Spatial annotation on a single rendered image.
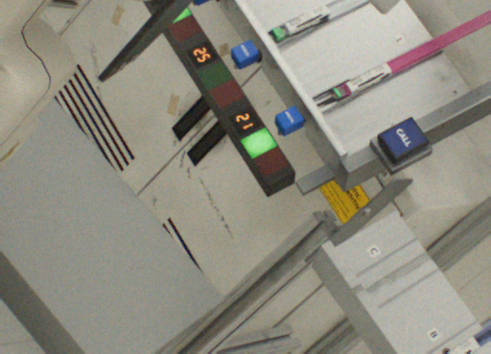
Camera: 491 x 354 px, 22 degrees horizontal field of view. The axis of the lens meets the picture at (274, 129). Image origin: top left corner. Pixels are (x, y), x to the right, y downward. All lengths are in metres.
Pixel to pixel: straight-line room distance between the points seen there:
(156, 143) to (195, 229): 0.17
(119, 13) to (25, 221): 0.96
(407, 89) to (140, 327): 0.51
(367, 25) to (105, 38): 0.70
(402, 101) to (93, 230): 0.46
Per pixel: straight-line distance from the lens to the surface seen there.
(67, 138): 1.40
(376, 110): 1.56
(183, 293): 1.35
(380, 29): 1.62
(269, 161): 1.53
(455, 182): 1.97
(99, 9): 2.22
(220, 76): 1.59
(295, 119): 1.54
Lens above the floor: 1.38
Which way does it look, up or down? 27 degrees down
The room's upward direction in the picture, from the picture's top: 45 degrees clockwise
